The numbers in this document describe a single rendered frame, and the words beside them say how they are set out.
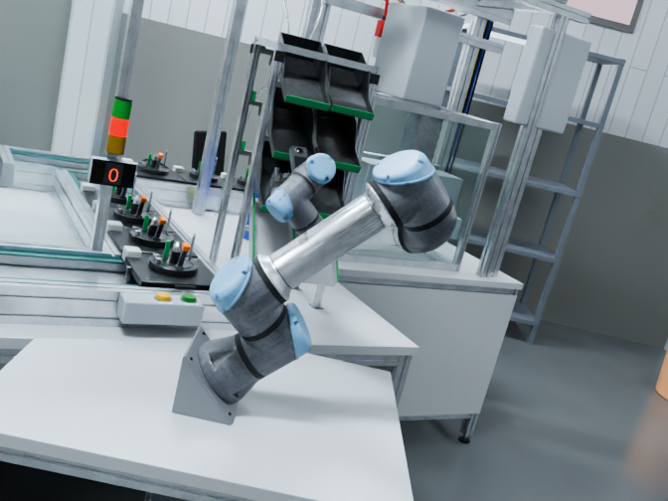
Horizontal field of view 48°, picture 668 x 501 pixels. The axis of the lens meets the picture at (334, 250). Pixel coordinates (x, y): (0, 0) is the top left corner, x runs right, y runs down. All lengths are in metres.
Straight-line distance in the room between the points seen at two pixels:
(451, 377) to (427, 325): 0.34
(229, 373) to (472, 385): 2.21
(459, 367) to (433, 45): 1.47
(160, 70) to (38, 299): 4.18
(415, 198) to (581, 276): 4.96
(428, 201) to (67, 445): 0.85
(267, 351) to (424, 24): 1.88
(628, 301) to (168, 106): 4.05
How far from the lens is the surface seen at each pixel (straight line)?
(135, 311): 1.95
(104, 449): 1.51
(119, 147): 2.17
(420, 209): 1.54
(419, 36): 3.15
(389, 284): 3.17
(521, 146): 3.42
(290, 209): 1.81
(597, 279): 6.48
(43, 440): 1.53
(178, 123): 5.99
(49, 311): 1.98
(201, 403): 1.64
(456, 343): 3.51
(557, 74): 3.48
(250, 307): 1.54
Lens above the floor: 1.66
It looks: 14 degrees down
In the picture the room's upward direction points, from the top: 14 degrees clockwise
